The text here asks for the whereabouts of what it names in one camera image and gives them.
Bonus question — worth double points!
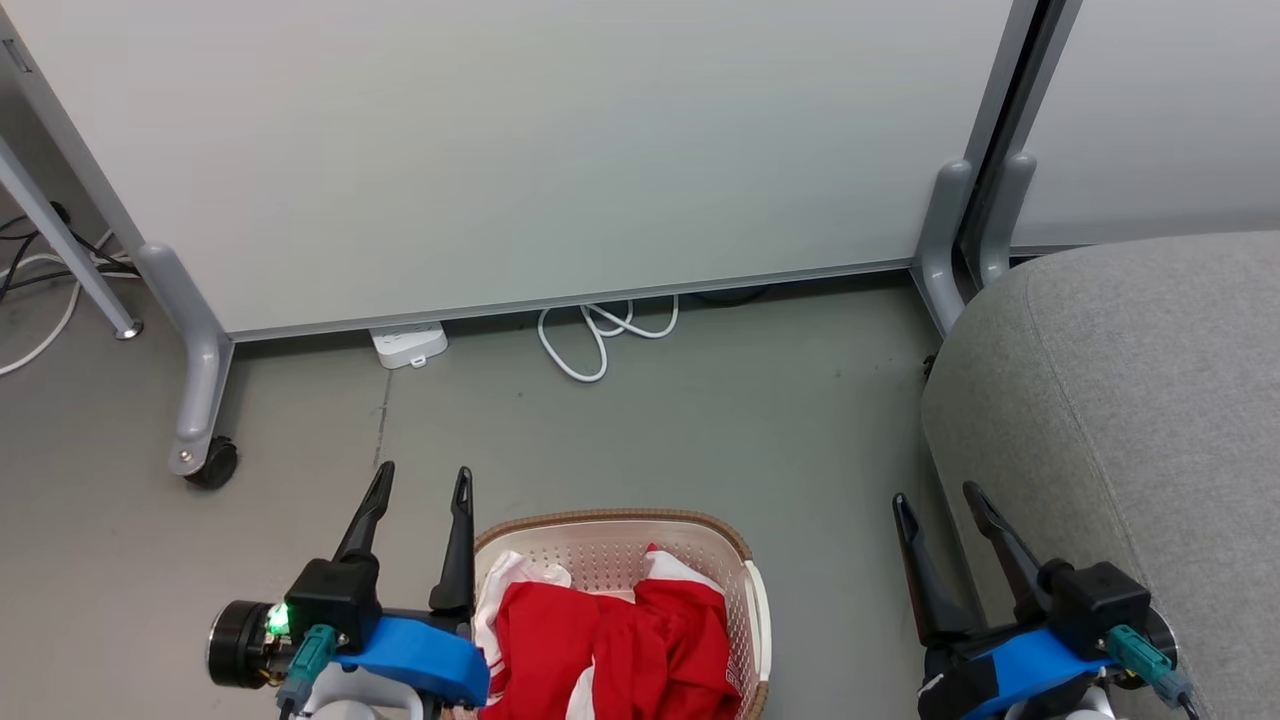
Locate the grey partition leg with caster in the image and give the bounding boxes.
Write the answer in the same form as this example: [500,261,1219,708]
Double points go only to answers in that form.
[134,240,237,477]

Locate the teal gripper cable plug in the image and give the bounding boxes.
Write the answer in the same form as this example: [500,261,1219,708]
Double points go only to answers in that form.
[277,624,338,716]
[1105,624,1198,719]

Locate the blue left gripper camera mount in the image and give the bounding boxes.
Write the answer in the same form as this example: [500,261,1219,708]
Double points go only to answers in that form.
[335,614,492,708]

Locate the cream perforated laundry basket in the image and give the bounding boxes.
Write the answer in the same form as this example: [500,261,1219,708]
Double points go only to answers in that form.
[468,508,774,720]

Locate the white power strip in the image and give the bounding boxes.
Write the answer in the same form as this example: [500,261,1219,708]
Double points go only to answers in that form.
[367,321,450,372]

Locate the red and white sports garment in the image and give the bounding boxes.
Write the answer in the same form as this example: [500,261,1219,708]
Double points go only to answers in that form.
[472,544,747,720]

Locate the narrow white partition panel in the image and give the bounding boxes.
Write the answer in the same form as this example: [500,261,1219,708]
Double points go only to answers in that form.
[1008,0,1280,255]

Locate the teal left gripper cable plug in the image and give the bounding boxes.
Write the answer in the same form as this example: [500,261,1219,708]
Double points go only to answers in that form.
[277,624,338,716]

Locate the grey metal table leg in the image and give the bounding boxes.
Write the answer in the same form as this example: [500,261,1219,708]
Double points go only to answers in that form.
[0,138,144,342]

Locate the long white floor cable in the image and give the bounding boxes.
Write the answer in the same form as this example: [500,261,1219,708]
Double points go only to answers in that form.
[0,228,139,379]

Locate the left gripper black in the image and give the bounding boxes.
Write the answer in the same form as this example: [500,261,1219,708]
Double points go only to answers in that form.
[207,460,476,690]

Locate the grey narrow partition leg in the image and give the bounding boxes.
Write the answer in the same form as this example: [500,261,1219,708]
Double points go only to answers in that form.
[975,150,1039,291]

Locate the grey fabric sofa seat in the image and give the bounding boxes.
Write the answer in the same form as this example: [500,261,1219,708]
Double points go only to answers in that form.
[919,231,1280,720]

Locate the grey partition leg beside sofa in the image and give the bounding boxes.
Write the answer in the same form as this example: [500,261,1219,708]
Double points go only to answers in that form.
[911,159,977,338]

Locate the teal right gripper cable plug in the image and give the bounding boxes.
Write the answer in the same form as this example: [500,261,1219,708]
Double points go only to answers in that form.
[1105,624,1198,719]

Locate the wide white partition panel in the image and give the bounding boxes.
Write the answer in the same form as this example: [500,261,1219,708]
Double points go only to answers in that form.
[0,0,1048,345]

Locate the black cable under partition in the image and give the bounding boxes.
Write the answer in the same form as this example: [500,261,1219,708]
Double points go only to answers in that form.
[688,284,773,308]

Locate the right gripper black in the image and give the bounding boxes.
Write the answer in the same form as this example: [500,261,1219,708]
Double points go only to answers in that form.
[892,481,1181,678]

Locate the black floor cables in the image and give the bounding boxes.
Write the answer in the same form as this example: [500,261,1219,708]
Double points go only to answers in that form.
[0,202,139,303]

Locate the black caster wheel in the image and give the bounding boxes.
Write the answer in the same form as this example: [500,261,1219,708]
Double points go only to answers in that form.
[184,436,240,492]

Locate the looped white power cable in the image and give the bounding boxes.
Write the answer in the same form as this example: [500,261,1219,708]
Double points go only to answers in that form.
[536,294,682,385]

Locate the blue gripper camera mount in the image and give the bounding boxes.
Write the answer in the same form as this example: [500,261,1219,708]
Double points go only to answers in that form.
[918,628,1117,720]
[335,614,492,708]

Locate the blue right gripper camera mount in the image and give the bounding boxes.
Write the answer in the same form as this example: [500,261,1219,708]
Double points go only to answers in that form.
[918,628,1117,720]

